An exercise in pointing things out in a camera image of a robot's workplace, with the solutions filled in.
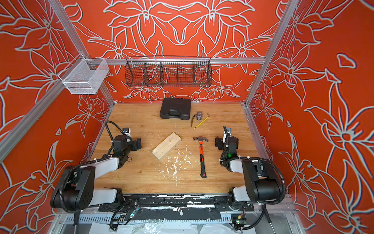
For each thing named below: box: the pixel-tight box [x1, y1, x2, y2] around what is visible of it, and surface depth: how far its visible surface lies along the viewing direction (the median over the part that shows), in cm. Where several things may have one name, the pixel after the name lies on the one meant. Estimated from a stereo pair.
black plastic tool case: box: [159, 97, 192, 121], surface depth 112 cm
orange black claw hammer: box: [193, 136, 209, 178], surface depth 89 cm
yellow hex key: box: [193, 113, 211, 130], surface depth 109 cm
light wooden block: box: [151, 132, 182, 161], surface depth 92 cm
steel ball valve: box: [190, 110, 204, 128], surface depth 110 cm
